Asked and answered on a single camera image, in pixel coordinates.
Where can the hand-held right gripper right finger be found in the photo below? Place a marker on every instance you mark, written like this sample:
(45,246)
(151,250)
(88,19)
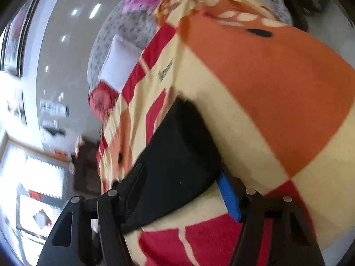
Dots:
(228,197)

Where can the glass block window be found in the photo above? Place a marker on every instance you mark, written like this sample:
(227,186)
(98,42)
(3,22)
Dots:
(33,177)

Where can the red orange yellow printed blanket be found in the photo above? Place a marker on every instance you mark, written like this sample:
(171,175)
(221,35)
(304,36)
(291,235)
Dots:
(277,88)

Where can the dark hanging garment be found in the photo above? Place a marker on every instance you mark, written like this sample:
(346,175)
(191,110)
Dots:
(52,131)

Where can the red wall poster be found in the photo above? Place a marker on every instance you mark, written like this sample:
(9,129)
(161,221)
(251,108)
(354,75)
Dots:
(60,153)

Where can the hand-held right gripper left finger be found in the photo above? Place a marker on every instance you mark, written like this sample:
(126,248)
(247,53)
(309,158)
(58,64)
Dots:
(133,189)

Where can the red ruffled pillow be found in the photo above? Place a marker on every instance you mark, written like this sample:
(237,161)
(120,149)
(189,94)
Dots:
(101,98)

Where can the dark wooden table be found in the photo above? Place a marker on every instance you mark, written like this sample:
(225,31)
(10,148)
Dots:
(86,166)

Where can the grey floral quilt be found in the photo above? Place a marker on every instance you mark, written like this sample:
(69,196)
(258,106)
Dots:
(111,33)

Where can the black pants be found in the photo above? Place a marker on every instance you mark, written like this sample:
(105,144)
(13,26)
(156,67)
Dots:
(172,171)

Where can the white pillow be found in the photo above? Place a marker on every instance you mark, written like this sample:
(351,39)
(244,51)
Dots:
(119,63)

